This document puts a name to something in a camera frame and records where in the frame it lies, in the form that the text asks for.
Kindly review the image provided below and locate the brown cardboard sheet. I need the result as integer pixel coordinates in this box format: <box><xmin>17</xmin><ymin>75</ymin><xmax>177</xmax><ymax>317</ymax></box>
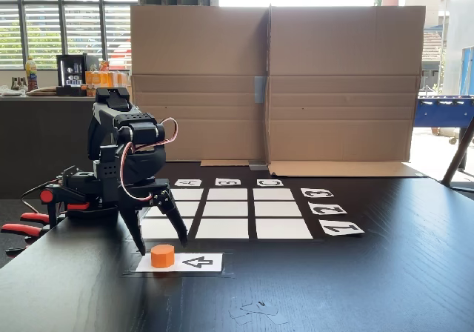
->
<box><xmin>130</xmin><ymin>4</ymin><xmax>271</xmax><ymax>167</ymax></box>
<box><xmin>265</xmin><ymin>4</ymin><xmax>427</xmax><ymax>179</ymax></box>

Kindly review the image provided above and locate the white arrow paper sheet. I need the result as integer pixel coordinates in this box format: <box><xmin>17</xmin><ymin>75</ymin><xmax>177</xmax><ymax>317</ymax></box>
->
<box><xmin>135</xmin><ymin>253</ymin><xmax>224</xmax><ymax>273</ymax></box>

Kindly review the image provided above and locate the paper sheet number 1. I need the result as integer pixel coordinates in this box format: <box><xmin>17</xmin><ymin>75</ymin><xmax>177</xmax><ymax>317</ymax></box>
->
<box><xmin>318</xmin><ymin>219</ymin><xmax>365</xmax><ymax>237</ymax></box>

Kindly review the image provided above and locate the window with blinds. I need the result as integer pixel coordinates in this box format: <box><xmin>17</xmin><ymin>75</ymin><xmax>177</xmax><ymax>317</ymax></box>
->
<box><xmin>0</xmin><ymin>0</ymin><xmax>140</xmax><ymax>70</ymax></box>

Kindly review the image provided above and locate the white nine-square grid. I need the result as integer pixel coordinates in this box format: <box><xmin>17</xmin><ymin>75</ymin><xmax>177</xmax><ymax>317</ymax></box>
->
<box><xmin>139</xmin><ymin>187</ymin><xmax>324</xmax><ymax>241</ymax></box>

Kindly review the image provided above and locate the thin power cable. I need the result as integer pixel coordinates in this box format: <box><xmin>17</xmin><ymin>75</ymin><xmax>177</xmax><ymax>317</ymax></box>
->
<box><xmin>20</xmin><ymin>178</ymin><xmax>62</xmax><ymax>214</ymax></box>

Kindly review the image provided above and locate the round orange token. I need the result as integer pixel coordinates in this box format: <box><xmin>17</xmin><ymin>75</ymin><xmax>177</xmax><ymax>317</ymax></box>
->
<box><xmin>150</xmin><ymin>244</ymin><xmax>175</xmax><ymax>269</ymax></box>

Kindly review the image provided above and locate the slanted metal table leg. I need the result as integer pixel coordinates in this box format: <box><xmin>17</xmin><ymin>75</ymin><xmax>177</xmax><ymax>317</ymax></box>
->
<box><xmin>440</xmin><ymin>116</ymin><xmax>474</xmax><ymax>193</ymax></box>

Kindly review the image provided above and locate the dark grey counter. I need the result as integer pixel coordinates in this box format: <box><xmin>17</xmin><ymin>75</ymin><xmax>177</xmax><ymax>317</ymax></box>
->
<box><xmin>0</xmin><ymin>94</ymin><xmax>131</xmax><ymax>200</ymax></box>

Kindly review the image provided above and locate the paper sheet number 3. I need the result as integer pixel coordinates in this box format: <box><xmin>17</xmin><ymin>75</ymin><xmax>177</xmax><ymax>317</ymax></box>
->
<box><xmin>300</xmin><ymin>187</ymin><xmax>335</xmax><ymax>199</ymax></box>

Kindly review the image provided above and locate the clear tape residue patch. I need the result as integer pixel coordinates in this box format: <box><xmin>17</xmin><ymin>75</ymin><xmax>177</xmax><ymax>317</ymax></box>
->
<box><xmin>228</xmin><ymin>301</ymin><xmax>290</xmax><ymax>326</ymax></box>

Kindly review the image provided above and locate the blue foosball table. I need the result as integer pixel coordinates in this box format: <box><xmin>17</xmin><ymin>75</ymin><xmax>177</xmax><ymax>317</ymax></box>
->
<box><xmin>413</xmin><ymin>94</ymin><xmax>474</xmax><ymax>145</ymax></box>

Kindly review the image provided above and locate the yellow drink bottle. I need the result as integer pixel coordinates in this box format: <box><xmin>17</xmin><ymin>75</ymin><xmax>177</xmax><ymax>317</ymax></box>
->
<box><xmin>24</xmin><ymin>56</ymin><xmax>39</xmax><ymax>92</ymax></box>

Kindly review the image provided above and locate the paper sheet number 2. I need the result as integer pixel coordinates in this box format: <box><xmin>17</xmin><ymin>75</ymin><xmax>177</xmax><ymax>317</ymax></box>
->
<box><xmin>307</xmin><ymin>203</ymin><xmax>348</xmax><ymax>216</ymax></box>

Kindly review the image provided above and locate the orange juice carton pack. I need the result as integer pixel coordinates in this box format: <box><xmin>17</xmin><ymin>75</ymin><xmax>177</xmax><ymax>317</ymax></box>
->
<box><xmin>84</xmin><ymin>60</ymin><xmax>131</xmax><ymax>98</ymax></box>

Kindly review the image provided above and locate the red white servo cable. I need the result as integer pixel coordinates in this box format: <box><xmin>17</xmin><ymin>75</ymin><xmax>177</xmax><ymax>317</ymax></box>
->
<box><xmin>118</xmin><ymin>116</ymin><xmax>179</xmax><ymax>202</ymax></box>

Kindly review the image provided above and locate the black clamp red handle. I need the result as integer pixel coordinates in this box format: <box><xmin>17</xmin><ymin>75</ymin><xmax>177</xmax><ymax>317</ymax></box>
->
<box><xmin>0</xmin><ymin>222</ymin><xmax>44</xmax><ymax>257</ymax></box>
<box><xmin>20</xmin><ymin>187</ymin><xmax>92</xmax><ymax>233</ymax></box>

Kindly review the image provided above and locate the black mini fridge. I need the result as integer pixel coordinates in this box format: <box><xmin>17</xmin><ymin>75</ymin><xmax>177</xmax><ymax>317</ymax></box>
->
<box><xmin>56</xmin><ymin>53</ymin><xmax>98</xmax><ymax>96</ymax></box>

